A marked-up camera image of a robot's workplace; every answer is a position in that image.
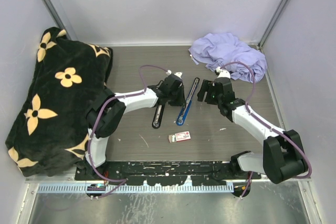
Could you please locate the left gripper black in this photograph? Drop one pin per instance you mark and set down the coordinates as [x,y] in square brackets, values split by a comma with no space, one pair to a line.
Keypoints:
[181,101]

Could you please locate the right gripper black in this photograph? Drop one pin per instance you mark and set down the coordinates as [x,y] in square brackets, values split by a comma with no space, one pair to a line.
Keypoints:
[207,86]

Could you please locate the blue stapler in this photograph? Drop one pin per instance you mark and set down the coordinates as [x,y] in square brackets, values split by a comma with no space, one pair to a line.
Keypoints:
[184,111]

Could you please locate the black stapler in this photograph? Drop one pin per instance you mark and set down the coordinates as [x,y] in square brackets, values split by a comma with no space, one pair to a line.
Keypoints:
[157,119]

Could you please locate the red white staple box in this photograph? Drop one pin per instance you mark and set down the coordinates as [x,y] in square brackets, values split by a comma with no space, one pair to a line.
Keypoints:
[179,137]

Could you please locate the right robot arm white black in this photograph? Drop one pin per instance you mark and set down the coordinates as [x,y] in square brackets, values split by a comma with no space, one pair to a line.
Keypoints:
[282,156]

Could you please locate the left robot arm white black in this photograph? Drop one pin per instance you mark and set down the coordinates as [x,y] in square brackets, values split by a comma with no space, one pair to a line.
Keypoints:
[106,112]

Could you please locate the lavender crumpled cloth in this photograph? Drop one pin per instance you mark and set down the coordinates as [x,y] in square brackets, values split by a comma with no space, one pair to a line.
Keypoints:
[242,61]

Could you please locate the black floral blanket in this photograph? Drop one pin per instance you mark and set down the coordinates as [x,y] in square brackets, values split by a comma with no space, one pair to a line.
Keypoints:
[50,134]

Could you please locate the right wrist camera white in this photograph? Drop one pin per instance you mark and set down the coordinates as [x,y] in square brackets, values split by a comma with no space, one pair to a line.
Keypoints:
[222,73]

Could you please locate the white cable duct strip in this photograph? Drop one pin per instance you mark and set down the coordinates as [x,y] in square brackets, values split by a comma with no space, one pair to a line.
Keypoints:
[99,189]

